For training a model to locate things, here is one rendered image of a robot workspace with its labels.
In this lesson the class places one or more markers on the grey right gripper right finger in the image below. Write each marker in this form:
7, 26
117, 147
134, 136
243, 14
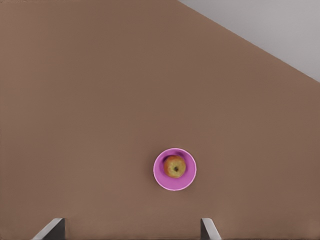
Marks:
209, 230

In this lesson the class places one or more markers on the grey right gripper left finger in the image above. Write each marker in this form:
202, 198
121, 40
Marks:
51, 230

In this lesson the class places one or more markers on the yellow-red apple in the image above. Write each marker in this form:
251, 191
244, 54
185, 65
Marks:
174, 167

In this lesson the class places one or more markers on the pink plate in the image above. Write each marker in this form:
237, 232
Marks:
175, 184

